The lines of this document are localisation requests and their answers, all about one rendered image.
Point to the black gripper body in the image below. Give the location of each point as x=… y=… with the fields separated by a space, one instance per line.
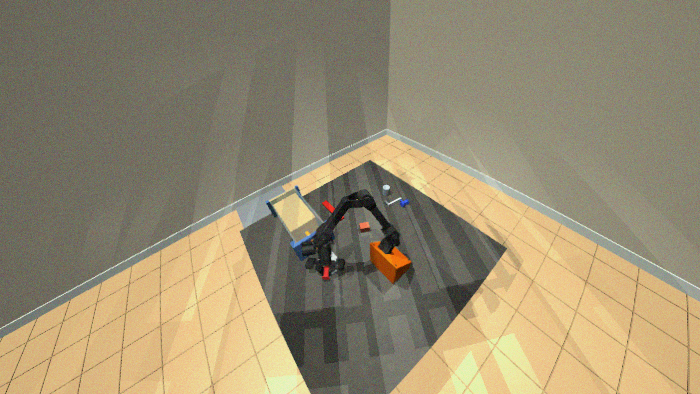
x=325 y=260

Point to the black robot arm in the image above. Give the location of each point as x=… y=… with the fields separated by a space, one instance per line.
x=321 y=239

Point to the red flat bar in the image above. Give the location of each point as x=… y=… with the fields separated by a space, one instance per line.
x=330 y=207

